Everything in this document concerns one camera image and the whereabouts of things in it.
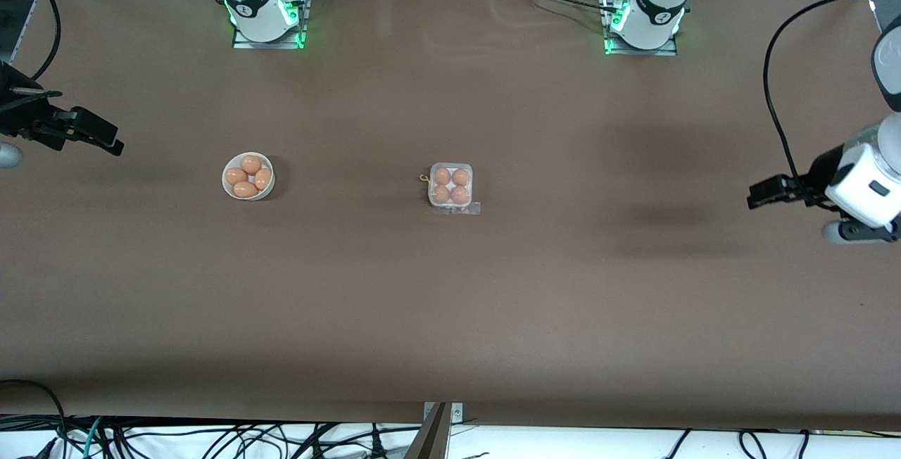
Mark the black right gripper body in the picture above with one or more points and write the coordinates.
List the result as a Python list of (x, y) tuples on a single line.
[(20, 118)]

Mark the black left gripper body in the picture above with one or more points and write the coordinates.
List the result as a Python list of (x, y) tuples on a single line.
[(818, 171)]

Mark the clear plastic egg box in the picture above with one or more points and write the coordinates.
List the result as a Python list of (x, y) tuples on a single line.
[(450, 186)]

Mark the white round bowl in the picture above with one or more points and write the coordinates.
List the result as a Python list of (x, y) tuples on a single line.
[(269, 191)]

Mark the brown table cover sheet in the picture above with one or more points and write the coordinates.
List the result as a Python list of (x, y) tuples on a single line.
[(563, 304)]

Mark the dark stand pole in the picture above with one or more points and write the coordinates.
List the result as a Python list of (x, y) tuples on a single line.
[(429, 441)]

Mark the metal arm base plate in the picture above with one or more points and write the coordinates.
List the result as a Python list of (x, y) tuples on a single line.
[(644, 51), (243, 43)]

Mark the silver metal bracket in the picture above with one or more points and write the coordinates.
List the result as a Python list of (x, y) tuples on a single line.
[(457, 411)]

